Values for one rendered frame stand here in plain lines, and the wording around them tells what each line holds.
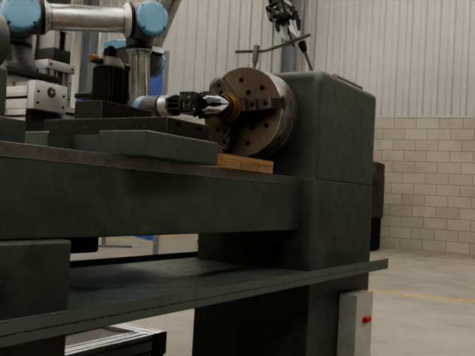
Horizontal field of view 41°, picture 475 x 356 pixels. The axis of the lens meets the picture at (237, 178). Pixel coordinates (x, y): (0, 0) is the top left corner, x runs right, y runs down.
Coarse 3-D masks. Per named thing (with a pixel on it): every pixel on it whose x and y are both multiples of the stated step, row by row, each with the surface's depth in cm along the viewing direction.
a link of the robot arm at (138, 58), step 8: (128, 40) 230; (152, 40) 232; (128, 48) 231; (136, 48) 229; (144, 48) 230; (152, 48) 234; (136, 56) 230; (144, 56) 231; (136, 64) 230; (144, 64) 231; (136, 72) 230; (144, 72) 231; (136, 80) 230; (144, 80) 231; (136, 88) 230; (144, 88) 231; (136, 96) 230
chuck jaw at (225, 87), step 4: (220, 80) 223; (224, 80) 226; (216, 84) 224; (220, 84) 223; (224, 84) 223; (228, 84) 226; (216, 88) 224; (220, 88) 221; (224, 88) 220; (228, 88) 223; (216, 92) 221; (220, 92) 221; (224, 92) 217; (228, 92) 221; (232, 92) 223; (236, 96) 224
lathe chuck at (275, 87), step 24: (240, 72) 224; (264, 72) 219; (240, 96) 223; (264, 96) 218; (288, 96) 221; (216, 120) 228; (240, 120) 230; (264, 120) 218; (288, 120) 220; (240, 144) 222; (264, 144) 217
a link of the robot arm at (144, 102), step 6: (144, 96) 222; (150, 96) 220; (156, 96) 219; (138, 102) 221; (144, 102) 220; (150, 102) 218; (156, 102) 217; (144, 108) 219; (150, 108) 218; (156, 108) 217; (156, 114) 219
